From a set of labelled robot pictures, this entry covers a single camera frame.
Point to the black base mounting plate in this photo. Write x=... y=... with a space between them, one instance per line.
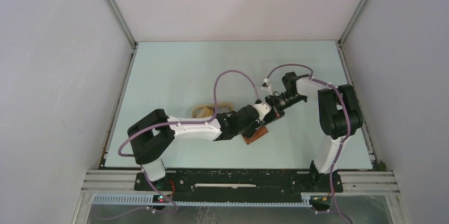
x=237 y=185

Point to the aluminium frame rail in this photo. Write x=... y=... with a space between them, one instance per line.
x=117 y=187

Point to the beige plastic card tray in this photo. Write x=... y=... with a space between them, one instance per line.
x=206 y=110

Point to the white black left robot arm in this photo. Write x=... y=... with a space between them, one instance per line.
x=152 y=135

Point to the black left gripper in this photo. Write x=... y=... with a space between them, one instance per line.
x=256 y=124

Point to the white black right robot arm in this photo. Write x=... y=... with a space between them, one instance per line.
x=339 y=118

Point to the brown leather card holder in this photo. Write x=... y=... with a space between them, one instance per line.
x=260 y=132

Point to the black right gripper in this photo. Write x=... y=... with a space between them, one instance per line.
x=276 y=113

